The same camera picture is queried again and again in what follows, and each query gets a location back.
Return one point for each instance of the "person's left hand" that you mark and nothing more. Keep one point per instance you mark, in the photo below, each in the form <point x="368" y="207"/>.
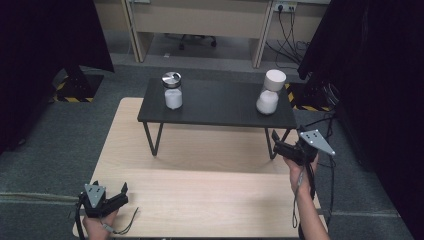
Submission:
<point x="95" y="226"/>

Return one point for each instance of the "black curtain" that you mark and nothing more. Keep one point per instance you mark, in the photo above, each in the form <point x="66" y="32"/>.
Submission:
<point x="376" y="83"/>
<point x="40" y="50"/>

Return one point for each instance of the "white wall socket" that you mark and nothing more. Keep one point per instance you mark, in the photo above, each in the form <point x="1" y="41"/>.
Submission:
<point x="285" y="6"/>

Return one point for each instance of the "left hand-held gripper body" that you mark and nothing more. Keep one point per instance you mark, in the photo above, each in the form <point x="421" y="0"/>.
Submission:
<point x="95" y="195"/>

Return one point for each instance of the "black stand base, hazard stripes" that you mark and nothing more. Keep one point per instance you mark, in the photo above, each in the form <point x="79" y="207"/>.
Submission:
<point x="78" y="88"/>
<point x="310" y="96"/>

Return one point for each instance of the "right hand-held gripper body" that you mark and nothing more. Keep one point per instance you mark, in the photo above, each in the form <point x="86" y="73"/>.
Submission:
<point x="315" y="140"/>

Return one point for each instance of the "beige desk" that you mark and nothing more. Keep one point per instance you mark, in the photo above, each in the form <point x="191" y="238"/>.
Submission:
<point x="200" y="20"/>

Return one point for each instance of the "small white scrap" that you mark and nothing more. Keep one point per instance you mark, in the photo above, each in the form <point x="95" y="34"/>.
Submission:
<point x="166" y="55"/>

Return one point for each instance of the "jar with white lid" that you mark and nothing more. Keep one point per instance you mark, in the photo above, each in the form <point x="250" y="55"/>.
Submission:
<point x="268" y="100"/>

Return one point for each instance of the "black office chair base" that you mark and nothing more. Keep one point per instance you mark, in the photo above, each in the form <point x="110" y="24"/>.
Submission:
<point x="191" y="38"/>

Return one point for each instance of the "glass jar with metal lid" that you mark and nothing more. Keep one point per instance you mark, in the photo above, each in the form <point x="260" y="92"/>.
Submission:
<point x="173" y="96"/>

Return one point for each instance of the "person's right hand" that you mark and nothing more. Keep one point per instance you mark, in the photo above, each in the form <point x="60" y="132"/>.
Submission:
<point x="296" y="176"/>

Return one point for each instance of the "black shelf with metal legs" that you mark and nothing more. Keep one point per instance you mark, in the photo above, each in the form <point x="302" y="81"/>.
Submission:
<point x="216" y="100"/>

